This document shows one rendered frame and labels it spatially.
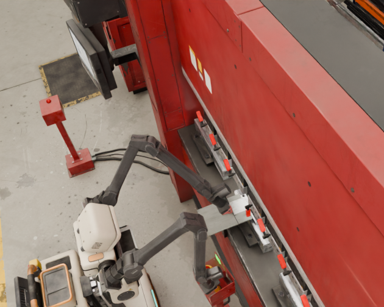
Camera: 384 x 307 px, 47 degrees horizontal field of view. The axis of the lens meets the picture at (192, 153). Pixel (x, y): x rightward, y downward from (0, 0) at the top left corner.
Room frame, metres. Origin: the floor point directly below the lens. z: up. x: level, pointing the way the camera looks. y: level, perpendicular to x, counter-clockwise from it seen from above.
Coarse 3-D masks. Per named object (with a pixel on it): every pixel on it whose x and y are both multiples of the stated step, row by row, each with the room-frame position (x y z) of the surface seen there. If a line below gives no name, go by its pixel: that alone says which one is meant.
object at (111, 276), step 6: (114, 264) 1.01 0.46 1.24; (102, 270) 1.01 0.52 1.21; (108, 270) 0.99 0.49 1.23; (114, 270) 0.98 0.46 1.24; (108, 276) 0.96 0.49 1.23; (114, 276) 0.96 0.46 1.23; (120, 276) 0.96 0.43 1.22; (108, 282) 0.94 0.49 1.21; (114, 282) 0.94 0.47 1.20; (120, 282) 0.96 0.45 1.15; (108, 288) 0.92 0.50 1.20; (114, 288) 0.92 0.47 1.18; (120, 288) 0.93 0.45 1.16
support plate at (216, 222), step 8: (232, 200) 1.40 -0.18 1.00; (208, 208) 1.38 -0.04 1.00; (216, 208) 1.37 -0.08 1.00; (208, 216) 1.33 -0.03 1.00; (216, 216) 1.32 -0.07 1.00; (224, 216) 1.31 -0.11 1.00; (232, 216) 1.30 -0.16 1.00; (240, 216) 1.29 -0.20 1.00; (208, 224) 1.28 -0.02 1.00; (216, 224) 1.27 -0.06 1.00; (224, 224) 1.26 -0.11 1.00; (232, 224) 1.25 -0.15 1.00; (208, 232) 1.23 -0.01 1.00; (216, 232) 1.22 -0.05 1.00
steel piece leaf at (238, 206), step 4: (236, 200) 1.40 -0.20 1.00; (240, 200) 1.39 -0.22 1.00; (244, 200) 1.39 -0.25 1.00; (232, 204) 1.38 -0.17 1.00; (236, 204) 1.37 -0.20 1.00; (240, 204) 1.37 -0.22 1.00; (244, 204) 1.36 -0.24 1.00; (232, 208) 1.35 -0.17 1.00; (236, 208) 1.34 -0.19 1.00; (240, 208) 1.34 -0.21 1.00; (244, 208) 1.33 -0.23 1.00; (236, 212) 1.32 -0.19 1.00; (240, 212) 1.32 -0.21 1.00
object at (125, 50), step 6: (120, 48) 2.75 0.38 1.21; (126, 48) 2.74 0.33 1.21; (132, 48) 2.72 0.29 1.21; (114, 54) 2.69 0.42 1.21; (120, 54) 2.68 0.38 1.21; (126, 54) 2.66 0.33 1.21; (132, 54) 2.73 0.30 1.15; (114, 60) 2.64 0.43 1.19; (120, 60) 2.69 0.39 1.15; (126, 60) 2.68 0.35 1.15; (132, 60) 2.67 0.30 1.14; (138, 60) 2.65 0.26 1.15
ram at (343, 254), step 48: (192, 0) 1.78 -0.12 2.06; (192, 48) 1.89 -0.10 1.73; (240, 96) 1.30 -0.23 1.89; (240, 144) 1.32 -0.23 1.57; (288, 144) 0.92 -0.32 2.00; (288, 192) 0.90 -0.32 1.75; (336, 192) 0.66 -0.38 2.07; (288, 240) 0.87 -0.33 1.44; (336, 240) 0.62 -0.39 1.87; (336, 288) 0.56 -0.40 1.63
